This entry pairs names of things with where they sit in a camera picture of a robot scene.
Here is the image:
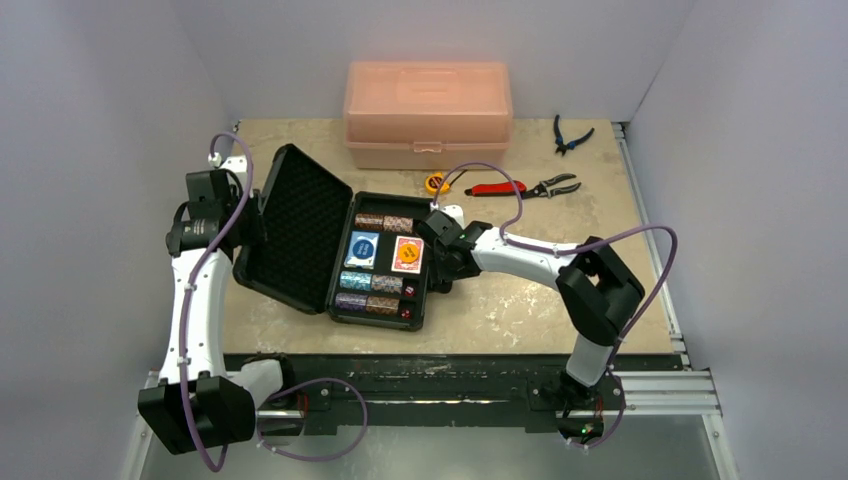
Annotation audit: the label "orange dealer button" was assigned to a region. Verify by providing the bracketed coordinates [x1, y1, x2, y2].
[396, 242, 421, 264]

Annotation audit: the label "black poker set case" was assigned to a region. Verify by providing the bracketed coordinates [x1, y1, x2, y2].
[234, 144, 435, 331]

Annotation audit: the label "blue tan chip stack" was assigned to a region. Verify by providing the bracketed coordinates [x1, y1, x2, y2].
[370, 275, 404, 295]

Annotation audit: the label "blue small blind button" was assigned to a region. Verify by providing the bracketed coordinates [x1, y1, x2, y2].
[351, 237, 376, 261]

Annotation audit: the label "brown black chip stack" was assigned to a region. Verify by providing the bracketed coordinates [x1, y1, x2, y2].
[365, 296, 400, 316]

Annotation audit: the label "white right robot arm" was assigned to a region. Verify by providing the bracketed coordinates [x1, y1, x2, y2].
[415, 210, 645, 407]

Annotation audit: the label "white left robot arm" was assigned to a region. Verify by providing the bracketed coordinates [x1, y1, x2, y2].
[137, 167, 298, 459]

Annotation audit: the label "red playing card deck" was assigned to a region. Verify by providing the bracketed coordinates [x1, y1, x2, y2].
[390, 235, 425, 274]

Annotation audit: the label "yellow tape measure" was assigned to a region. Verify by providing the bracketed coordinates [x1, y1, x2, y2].
[425, 170, 466, 195]

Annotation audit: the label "brown chip stack in case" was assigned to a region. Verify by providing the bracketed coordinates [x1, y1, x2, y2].
[354, 213, 414, 233]

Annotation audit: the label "blue playing card deck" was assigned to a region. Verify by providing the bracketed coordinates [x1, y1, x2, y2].
[344, 230, 380, 270]

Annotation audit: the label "light blue chip stack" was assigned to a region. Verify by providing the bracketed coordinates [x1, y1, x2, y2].
[339, 271, 373, 291]

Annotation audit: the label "purple chip stack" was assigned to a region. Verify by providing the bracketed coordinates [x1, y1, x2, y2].
[334, 292, 368, 312]

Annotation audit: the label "pink plastic toolbox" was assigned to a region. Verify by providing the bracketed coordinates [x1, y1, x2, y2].
[343, 61, 513, 170]

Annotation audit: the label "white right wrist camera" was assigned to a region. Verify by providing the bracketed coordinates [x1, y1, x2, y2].
[430, 203, 466, 228]

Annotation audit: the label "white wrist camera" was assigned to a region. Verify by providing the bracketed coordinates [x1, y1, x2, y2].
[430, 203, 466, 228]
[207, 153, 252, 192]

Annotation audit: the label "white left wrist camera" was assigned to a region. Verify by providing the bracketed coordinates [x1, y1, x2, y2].
[207, 153, 252, 192]

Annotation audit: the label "blue handled pliers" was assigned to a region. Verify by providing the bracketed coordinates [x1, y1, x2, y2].
[553, 114, 596, 158]

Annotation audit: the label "black table front rail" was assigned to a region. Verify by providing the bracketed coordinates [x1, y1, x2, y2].
[258, 354, 682, 435]

